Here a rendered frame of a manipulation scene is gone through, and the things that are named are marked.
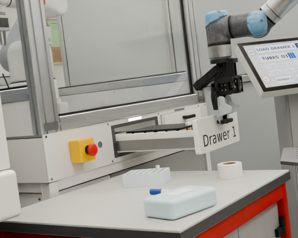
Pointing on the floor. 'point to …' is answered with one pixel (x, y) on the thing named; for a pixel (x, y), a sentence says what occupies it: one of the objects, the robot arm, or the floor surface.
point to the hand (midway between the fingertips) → (222, 120)
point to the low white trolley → (265, 186)
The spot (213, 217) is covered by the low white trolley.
